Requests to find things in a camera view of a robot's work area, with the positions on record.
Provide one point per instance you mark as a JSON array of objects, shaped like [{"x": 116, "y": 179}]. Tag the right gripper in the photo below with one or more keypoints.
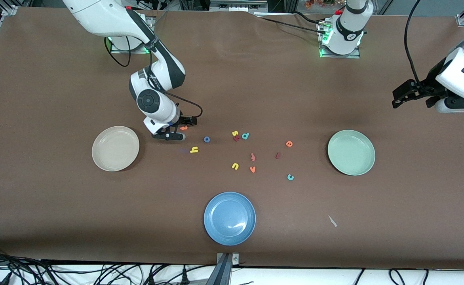
[{"x": 183, "y": 120}]

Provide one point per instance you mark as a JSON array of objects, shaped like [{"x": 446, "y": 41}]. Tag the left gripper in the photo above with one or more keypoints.
[{"x": 428, "y": 84}]

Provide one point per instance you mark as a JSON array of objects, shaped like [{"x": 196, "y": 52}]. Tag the yellow letter h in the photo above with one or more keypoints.
[{"x": 194, "y": 150}]

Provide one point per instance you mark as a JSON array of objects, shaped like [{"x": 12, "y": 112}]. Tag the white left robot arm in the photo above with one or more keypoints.
[{"x": 348, "y": 31}]

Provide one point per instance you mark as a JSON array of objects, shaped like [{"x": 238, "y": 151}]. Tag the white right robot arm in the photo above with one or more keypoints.
[{"x": 97, "y": 16}]

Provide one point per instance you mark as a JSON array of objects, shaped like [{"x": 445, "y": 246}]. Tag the brown table cover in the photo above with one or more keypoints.
[{"x": 232, "y": 99}]

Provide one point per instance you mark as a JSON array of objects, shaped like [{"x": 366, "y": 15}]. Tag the beige plate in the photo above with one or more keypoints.
[{"x": 115, "y": 148}]

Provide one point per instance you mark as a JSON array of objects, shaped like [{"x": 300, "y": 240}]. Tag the green plate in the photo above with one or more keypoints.
[{"x": 351, "y": 152}]

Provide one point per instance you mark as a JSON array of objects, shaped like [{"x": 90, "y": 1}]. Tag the blue plate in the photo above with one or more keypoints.
[{"x": 229, "y": 218}]

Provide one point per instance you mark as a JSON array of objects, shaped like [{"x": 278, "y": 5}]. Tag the orange flowers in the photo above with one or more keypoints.
[{"x": 319, "y": 3}]

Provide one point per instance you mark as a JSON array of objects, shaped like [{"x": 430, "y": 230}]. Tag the white paper scrap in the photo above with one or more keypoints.
[{"x": 332, "y": 221}]

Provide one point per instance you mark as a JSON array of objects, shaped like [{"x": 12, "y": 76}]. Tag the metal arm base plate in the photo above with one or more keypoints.
[
  {"x": 131, "y": 51},
  {"x": 339, "y": 56}
]

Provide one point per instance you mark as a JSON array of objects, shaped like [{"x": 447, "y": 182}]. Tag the aluminium frame bar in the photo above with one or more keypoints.
[{"x": 236, "y": 6}]

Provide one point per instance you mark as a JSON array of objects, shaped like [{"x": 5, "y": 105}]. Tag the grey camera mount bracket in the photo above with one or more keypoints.
[{"x": 225, "y": 267}]

